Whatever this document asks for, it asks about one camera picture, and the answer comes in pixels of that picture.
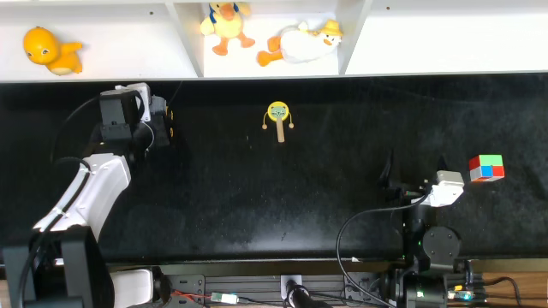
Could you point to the white shelf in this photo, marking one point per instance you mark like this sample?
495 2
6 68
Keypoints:
111 51

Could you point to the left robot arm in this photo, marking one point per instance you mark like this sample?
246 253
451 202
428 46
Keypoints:
92 188

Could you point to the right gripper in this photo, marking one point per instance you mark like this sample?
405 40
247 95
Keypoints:
406 190

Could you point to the many-coloured puzzle cube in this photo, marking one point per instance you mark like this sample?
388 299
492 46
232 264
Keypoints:
486 169

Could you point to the yellow rattle drum toy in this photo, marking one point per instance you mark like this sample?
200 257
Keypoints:
279 113

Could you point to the yellow rubber duck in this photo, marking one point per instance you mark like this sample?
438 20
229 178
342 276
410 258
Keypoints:
45 49

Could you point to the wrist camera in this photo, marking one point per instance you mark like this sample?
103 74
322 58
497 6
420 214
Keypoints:
447 188
143 100

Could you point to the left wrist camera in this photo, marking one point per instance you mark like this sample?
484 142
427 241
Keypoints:
143 100

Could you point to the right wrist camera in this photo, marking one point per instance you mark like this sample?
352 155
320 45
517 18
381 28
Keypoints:
447 188

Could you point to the white plush duck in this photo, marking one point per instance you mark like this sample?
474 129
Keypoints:
304 45

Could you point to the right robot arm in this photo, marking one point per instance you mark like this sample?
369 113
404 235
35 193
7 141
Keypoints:
441 246

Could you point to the mounting rail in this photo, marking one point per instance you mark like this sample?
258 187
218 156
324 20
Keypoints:
257 287

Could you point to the yellow plush duck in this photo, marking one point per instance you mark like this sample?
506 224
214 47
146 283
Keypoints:
227 25

